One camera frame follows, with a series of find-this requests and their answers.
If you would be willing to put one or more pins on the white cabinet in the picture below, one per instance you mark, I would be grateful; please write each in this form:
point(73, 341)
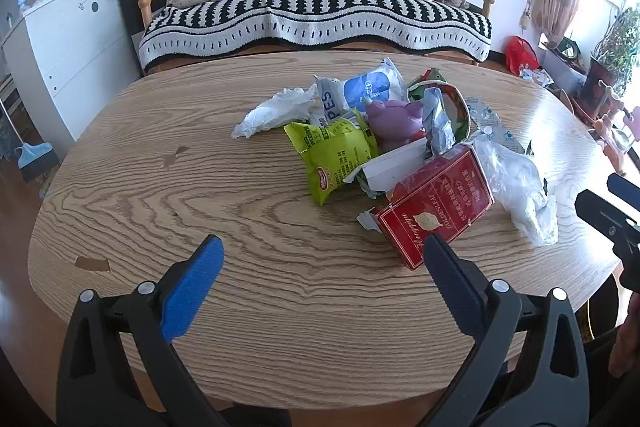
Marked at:
point(68, 59)

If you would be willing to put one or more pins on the blue dustpan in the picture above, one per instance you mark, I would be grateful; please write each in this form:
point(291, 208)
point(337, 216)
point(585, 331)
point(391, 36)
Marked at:
point(30, 157)

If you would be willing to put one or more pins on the wooden oval table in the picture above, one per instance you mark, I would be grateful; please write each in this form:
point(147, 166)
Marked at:
point(310, 310)

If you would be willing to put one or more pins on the red bag on floor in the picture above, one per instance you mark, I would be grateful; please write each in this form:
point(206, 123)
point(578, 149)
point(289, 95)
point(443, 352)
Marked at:
point(520, 55)

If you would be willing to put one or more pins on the purple pink plush toy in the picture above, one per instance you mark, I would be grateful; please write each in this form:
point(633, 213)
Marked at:
point(395, 123)

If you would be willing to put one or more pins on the baby wipes pack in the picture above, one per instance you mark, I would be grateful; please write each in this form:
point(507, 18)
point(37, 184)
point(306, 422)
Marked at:
point(340, 98)

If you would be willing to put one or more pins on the green snack wrapper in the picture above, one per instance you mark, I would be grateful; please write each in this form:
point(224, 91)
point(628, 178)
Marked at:
point(330, 154)

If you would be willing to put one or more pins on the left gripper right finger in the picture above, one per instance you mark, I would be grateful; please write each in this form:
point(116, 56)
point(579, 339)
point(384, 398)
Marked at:
point(527, 366)

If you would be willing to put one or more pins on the clear plastic bag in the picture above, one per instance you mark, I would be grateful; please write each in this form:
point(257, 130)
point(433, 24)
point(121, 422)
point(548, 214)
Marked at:
point(517, 186)

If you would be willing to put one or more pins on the person's right hand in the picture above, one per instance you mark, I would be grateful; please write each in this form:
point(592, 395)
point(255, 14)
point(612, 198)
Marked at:
point(625, 352)

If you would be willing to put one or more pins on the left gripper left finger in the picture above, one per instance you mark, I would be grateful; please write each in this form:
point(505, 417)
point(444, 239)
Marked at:
point(95, 382)

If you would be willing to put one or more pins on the potted green plant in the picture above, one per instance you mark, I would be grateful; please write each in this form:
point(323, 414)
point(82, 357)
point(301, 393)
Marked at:
point(613, 61)

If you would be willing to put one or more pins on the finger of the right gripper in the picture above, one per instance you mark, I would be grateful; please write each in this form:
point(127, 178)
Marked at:
point(611, 222)
point(624, 189)

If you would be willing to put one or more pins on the red cigarette carton box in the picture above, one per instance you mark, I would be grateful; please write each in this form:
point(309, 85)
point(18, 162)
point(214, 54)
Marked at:
point(444, 197)

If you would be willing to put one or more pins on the white cardboard box piece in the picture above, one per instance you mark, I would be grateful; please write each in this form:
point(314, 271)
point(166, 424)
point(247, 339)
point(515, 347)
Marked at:
point(381, 174)

